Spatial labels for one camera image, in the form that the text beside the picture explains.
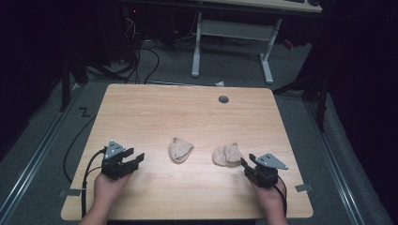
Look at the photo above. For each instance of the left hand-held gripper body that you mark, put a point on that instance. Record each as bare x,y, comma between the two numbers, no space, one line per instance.
114,165

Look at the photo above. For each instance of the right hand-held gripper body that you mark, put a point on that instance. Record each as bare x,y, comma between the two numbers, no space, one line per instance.
266,172

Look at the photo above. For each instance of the beige sock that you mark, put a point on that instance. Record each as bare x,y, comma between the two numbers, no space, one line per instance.
180,150
226,155

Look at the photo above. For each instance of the person's left hand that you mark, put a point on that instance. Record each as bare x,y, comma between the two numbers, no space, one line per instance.
108,189

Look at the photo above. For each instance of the person's right hand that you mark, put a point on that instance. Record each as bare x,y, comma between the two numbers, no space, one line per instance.
269,197

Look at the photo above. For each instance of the grey tape piece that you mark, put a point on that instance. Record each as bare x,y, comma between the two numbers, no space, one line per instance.
303,187
70,192

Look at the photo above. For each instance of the white paper scrap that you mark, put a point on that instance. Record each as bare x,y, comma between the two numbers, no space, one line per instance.
220,83

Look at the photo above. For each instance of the black metal stand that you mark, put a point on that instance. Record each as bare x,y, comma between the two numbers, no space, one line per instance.
67,81
316,90

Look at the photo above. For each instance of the white-framed desk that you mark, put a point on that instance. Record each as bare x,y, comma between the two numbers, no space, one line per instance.
233,29

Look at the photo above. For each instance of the metal floor rail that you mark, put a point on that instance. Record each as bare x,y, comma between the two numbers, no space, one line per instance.
34,159
336,168

